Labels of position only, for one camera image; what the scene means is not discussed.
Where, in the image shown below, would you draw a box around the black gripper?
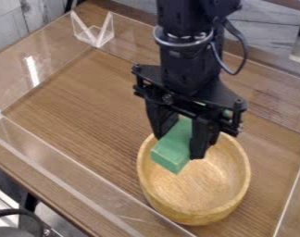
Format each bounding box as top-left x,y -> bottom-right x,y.
130,26 -> 249,160

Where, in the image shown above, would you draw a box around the green rectangular block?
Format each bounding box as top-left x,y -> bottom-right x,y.
150,117 -> 191,174

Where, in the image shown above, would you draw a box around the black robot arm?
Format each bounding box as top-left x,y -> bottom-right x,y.
131,0 -> 248,159

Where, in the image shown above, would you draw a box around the brown wooden bowl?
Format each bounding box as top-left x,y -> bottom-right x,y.
137,133 -> 252,226

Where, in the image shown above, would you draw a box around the clear acrylic tray walls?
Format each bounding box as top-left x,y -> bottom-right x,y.
0,6 -> 300,237

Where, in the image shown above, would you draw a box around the black table leg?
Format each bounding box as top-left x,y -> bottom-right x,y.
23,193 -> 39,213

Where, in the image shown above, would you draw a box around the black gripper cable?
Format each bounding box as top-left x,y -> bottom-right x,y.
209,18 -> 249,77

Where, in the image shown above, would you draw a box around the black metal bracket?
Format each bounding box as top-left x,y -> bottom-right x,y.
32,223 -> 63,237

